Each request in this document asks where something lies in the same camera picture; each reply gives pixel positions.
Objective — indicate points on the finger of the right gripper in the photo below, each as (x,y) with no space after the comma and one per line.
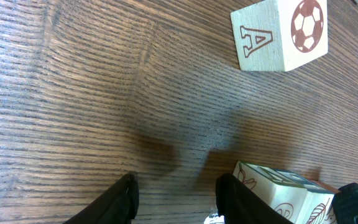
(345,204)

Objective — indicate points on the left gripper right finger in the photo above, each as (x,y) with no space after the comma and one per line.
(239,205)

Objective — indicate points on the wooden block red U side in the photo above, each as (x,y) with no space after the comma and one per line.
(282,194)

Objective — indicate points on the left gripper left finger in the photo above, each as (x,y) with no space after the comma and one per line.
(118,204)

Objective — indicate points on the wooden block red pattern top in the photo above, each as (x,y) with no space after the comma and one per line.
(315,204)

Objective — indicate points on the wooden block yellow side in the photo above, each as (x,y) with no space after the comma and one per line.
(280,35)

